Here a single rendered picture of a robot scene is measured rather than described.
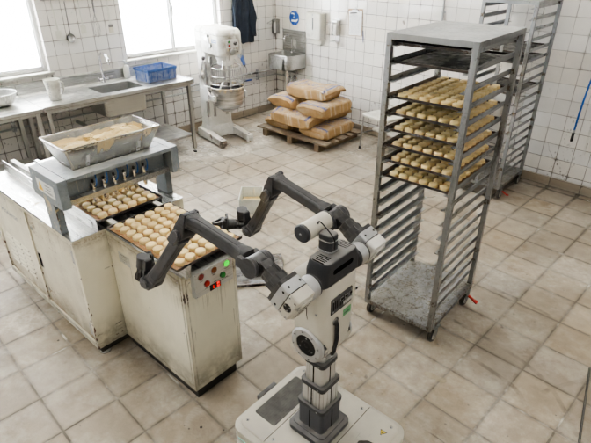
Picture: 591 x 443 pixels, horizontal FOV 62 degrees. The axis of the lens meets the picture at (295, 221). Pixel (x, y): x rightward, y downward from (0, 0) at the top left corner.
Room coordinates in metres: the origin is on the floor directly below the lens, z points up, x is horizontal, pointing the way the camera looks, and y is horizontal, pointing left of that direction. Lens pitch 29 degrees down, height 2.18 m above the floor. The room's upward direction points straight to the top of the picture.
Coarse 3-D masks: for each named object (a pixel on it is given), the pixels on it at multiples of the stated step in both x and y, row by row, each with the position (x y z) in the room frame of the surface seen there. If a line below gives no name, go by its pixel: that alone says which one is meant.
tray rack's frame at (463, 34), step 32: (416, 32) 2.64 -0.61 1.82; (448, 32) 2.64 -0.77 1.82; (480, 32) 2.64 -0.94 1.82; (512, 32) 2.64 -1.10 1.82; (512, 64) 2.80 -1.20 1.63; (512, 96) 2.80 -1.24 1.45; (480, 224) 2.80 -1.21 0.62; (384, 288) 2.73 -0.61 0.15; (416, 288) 2.73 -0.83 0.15; (448, 288) 2.73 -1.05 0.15; (416, 320) 2.40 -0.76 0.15
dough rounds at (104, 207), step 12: (108, 192) 2.64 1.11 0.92; (120, 192) 2.68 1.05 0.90; (132, 192) 2.64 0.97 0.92; (144, 192) 2.64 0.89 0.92; (84, 204) 2.49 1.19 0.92; (96, 204) 2.51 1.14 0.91; (108, 204) 2.52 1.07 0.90; (120, 204) 2.50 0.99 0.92; (132, 204) 2.49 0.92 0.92; (96, 216) 2.37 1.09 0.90
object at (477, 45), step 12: (480, 48) 2.33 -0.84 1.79; (468, 84) 2.33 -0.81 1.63; (468, 96) 2.33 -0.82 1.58; (468, 108) 2.32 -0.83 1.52; (468, 120) 2.34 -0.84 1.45; (456, 144) 2.34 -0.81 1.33; (456, 156) 2.33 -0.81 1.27; (456, 168) 2.32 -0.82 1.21; (456, 180) 2.32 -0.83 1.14; (444, 228) 2.33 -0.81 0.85; (444, 240) 2.32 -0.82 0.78; (444, 252) 2.33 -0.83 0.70; (432, 300) 2.33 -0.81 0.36; (432, 312) 2.33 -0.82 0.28; (432, 324) 2.33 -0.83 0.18
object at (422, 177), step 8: (480, 160) 2.80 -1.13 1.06; (400, 168) 2.68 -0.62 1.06; (408, 168) 2.73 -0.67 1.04; (472, 168) 2.68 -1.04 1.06; (400, 176) 2.57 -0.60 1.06; (408, 176) 2.61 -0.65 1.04; (416, 176) 2.57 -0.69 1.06; (424, 176) 2.61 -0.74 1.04; (432, 176) 2.57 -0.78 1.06; (440, 176) 2.56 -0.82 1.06; (464, 176) 2.58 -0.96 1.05; (424, 184) 2.48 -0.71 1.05; (432, 184) 2.45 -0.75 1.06; (440, 184) 2.49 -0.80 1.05; (448, 184) 2.45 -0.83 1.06
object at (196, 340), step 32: (128, 256) 2.20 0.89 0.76; (128, 288) 2.25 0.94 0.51; (160, 288) 2.02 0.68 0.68; (224, 288) 2.07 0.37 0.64; (128, 320) 2.31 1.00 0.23; (160, 320) 2.06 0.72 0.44; (192, 320) 1.91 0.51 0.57; (224, 320) 2.06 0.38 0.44; (160, 352) 2.10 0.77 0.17; (192, 352) 1.89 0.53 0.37; (224, 352) 2.04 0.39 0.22; (192, 384) 1.91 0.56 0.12
